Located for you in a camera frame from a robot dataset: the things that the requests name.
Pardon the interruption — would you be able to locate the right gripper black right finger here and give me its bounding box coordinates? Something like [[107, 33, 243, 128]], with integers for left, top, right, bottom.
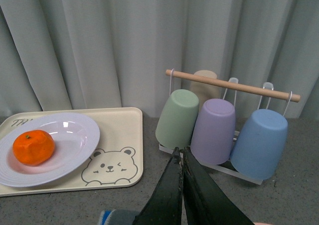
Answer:
[[183, 147, 253, 225]]

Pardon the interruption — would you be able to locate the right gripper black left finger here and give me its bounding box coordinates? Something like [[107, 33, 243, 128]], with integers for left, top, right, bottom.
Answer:
[[133, 148, 183, 225]]

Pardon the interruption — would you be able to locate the white round plate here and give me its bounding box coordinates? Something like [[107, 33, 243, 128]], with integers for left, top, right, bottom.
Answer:
[[0, 112, 100, 188]]

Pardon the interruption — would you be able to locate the orange mandarin fruit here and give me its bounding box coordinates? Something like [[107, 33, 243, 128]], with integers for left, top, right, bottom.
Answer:
[[12, 130, 55, 166]]

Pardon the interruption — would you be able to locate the grey blue cloth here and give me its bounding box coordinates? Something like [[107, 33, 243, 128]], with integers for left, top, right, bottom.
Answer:
[[97, 209, 140, 225]]

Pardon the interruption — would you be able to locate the purple plastic cup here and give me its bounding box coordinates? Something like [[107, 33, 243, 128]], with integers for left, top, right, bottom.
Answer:
[[190, 99, 236, 165]]

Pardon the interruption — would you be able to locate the cream bear tray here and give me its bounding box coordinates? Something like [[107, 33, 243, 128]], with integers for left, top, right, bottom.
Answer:
[[0, 108, 143, 197]]

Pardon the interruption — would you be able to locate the blue plastic cup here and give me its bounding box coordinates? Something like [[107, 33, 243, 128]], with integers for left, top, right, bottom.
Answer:
[[230, 109, 288, 180]]

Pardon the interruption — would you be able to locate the light green plastic cup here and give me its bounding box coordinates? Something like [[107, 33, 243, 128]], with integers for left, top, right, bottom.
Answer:
[[156, 89, 199, 149]]

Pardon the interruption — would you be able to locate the beige plastic cup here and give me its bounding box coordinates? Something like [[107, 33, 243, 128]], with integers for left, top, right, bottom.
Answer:
[[189, 70, 220, 111]]

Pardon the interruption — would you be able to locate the grey curtain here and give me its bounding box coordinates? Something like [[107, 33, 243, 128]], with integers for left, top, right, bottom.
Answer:
[[0, 0, 319, 119]]

